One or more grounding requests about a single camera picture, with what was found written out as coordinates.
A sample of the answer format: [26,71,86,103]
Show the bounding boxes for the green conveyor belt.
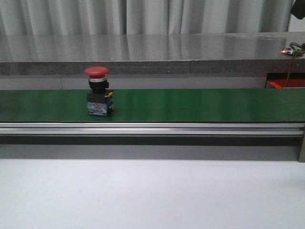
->
[0,88,305,123]

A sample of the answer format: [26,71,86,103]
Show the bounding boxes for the white curtain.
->
[0,0,292,35]

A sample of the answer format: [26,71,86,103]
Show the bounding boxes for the grey stone counter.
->
[0,32,305,75]

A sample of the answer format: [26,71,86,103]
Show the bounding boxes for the red plastic tray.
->
[265,79,305,88]

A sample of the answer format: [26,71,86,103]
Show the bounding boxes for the red mushroom push button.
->
[84,67,113,116]

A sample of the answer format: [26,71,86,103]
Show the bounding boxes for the grey conveyor support leg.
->
[296,123,305,163]

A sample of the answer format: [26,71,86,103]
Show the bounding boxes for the small green circuit board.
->
[281,48,301,55]

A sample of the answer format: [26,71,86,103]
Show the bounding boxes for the aluminium conveyor frame rail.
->
[0,122,305,136]

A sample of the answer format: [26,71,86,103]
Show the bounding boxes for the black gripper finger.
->
[290,0,305,20]

